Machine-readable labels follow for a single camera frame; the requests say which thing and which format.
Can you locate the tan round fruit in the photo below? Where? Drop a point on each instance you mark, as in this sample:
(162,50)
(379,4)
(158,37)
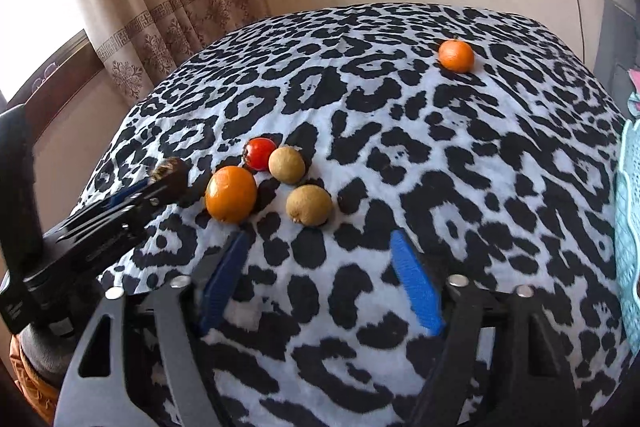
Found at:
(287,165)

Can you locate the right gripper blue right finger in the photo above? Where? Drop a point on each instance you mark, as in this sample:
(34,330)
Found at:
(423,293)

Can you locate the red cherry tomato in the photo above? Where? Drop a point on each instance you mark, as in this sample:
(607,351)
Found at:
(257,152)

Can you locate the tan kiwi-like fruit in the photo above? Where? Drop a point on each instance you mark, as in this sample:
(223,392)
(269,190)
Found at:
(309,205)

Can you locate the light blue lattice basket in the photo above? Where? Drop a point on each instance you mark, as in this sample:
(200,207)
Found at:
(626,231)

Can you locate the large orange fruit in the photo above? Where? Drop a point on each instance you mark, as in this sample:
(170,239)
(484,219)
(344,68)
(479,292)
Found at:
(230,195)

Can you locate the wicker stool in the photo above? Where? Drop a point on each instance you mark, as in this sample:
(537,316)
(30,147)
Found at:
(42,396)

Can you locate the wooden window frame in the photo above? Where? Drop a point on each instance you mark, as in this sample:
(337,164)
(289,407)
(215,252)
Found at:
(55,82)

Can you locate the grey sofa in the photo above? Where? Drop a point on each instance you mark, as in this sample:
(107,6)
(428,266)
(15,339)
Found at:
(618,51)

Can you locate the small orange tangerine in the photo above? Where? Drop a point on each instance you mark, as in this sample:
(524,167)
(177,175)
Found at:
(456,56)

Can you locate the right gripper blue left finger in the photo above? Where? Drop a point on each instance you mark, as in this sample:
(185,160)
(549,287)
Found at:
(221,282)

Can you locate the leopard print table cloth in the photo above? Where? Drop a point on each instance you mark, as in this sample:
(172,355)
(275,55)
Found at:
(506,172)

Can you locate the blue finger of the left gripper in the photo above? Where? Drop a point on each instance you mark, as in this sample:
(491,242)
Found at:
(142,194)

